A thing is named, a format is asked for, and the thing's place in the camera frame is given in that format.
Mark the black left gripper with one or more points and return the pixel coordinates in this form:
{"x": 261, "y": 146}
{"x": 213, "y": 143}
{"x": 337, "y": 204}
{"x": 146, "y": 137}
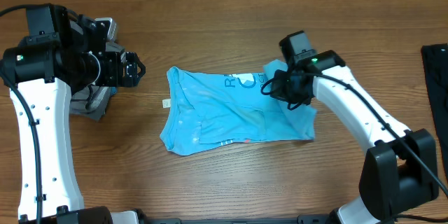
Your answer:
{"x": 115, "y": 79}

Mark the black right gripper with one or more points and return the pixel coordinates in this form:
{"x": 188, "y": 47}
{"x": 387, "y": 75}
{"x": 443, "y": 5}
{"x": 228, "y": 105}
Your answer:
{"x": 278, "y": 92}

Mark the light blue t-shirt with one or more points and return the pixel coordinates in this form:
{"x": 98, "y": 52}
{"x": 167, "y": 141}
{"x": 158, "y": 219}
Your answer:
{"x": 207, "y": 111}

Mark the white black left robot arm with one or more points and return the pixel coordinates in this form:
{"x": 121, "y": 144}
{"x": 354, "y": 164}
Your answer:
{"x": 67, "y": 63}

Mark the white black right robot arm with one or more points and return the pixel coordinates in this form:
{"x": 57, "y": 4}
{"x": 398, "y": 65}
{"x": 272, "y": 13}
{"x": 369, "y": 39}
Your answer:
{"x": 400, "y": 170}

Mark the grey folded garment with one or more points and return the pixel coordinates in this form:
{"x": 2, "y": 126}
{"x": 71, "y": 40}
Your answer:
{"x": 89, "y": 96}

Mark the black garment pile at right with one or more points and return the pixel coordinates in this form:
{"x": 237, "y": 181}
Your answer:
{"x": 434, "y": 58}

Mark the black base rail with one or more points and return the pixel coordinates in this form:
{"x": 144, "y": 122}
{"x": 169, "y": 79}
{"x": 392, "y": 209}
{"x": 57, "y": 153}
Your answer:
{"x": 224, "y": 220}

